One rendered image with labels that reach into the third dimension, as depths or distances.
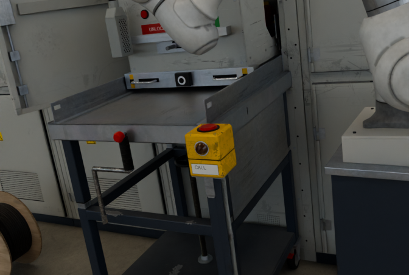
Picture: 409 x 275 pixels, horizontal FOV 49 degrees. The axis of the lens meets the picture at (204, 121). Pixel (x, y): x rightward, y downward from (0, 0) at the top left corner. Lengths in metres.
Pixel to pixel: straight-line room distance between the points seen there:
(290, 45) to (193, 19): 0.70
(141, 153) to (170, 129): 0.97
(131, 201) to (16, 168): 0.82
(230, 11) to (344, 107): 0.57
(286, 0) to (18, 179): 1.91
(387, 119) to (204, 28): 0.50
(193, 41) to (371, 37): 0.45
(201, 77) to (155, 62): 0.20
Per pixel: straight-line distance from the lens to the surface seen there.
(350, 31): 1.71
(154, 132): 1.29
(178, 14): 1.16
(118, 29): 1.66
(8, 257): 2.27
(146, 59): 1.73
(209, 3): 1.16
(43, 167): 2.72
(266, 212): 2.06
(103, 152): 2.37
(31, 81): 1.86
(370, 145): 1.10
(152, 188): 2.27
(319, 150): 1.84
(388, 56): 0.88
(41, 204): 2.87
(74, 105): 1.59
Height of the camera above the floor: 1.18
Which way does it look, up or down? 16 degrees down
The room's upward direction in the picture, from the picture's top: 8 degrees counter-clockwise
